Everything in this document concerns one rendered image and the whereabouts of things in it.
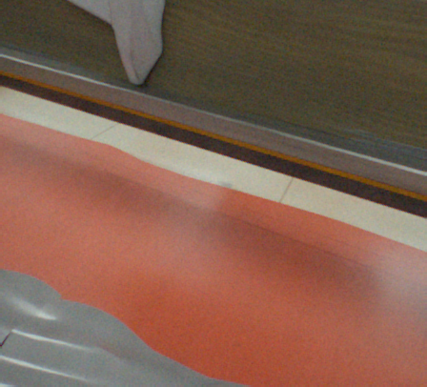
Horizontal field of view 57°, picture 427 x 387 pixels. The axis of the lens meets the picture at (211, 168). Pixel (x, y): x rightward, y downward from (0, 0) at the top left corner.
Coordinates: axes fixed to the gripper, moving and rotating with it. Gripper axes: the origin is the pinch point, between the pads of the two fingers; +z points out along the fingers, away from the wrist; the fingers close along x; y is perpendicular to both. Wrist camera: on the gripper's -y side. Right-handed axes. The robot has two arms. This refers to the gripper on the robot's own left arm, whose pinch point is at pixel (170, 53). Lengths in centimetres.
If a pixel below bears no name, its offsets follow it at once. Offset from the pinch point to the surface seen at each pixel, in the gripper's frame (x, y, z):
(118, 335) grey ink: 10.0, -3.5, 9.8
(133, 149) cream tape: -4.8, 5.6, 9.9
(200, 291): 5.8, -5.6, 10.0
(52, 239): 6.6, 3.4, 9.9
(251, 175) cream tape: -6.4, -4.1, 10.0
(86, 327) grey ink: 10.4, -2.1, 9.7
